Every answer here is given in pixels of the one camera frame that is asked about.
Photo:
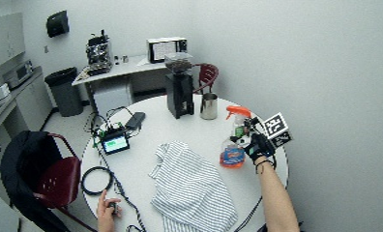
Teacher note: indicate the red chair with metal frame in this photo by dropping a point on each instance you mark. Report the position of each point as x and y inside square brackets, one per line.
[60, 180]

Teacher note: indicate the black coffee grinder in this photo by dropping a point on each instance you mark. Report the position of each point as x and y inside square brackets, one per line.
[180, 93]

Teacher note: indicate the red chair with slatted back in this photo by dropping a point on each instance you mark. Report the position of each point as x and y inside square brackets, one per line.
[209, 74]

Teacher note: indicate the striped white cloth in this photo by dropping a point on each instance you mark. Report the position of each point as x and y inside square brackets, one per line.
[192, 190]

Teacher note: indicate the white marker cube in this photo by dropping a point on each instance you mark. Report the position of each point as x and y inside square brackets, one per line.
[276, 126]

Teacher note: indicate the dark grey trash bin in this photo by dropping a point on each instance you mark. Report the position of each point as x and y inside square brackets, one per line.
[67, 93]

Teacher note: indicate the small black handheld device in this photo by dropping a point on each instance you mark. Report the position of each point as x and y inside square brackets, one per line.
[112, 208]

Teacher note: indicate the white drawer unit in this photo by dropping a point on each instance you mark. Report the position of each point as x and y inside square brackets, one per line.
[113, 96]

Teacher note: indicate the small screen device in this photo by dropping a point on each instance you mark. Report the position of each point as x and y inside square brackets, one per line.
[115, 143]

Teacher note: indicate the silver countertop oven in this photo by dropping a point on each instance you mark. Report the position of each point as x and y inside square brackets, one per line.
[19, 74]

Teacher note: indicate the orange trigger spray bottle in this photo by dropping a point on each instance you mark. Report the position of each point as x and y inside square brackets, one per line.
[233, 156]

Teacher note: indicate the small white box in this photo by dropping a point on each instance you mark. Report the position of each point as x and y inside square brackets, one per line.
[3, 92]

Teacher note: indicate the grey counter cabinet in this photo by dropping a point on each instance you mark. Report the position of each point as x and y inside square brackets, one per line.
[31, 100]

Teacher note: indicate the black jacket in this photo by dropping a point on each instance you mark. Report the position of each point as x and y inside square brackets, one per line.
[21, 167]

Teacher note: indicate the white wall cabinet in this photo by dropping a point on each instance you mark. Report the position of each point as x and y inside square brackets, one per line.
[3, 42]

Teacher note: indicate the black wall dispenser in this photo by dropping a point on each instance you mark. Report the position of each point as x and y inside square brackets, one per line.
[57, 24]

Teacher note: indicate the stainless steel cup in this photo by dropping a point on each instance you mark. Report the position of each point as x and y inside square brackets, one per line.
[209, 107]

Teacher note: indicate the white desk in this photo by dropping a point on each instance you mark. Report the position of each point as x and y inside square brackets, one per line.
[129, 69]

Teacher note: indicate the wall outlet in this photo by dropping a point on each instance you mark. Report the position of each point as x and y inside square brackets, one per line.
[47, 49]

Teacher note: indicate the black power adapter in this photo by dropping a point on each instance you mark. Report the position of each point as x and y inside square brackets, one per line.
[136, 120]

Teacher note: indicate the espresso machine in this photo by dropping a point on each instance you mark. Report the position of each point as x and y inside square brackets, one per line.
[99, 54]

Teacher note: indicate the white microwave oven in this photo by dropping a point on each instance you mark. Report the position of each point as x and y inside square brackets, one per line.
[164, 50]

